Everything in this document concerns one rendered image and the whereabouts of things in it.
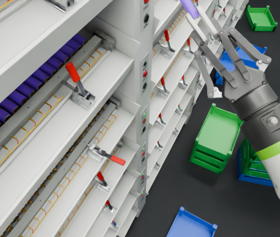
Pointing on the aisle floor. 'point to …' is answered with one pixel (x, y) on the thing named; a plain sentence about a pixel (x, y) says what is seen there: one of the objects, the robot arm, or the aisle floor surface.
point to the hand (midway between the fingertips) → (202, 26)
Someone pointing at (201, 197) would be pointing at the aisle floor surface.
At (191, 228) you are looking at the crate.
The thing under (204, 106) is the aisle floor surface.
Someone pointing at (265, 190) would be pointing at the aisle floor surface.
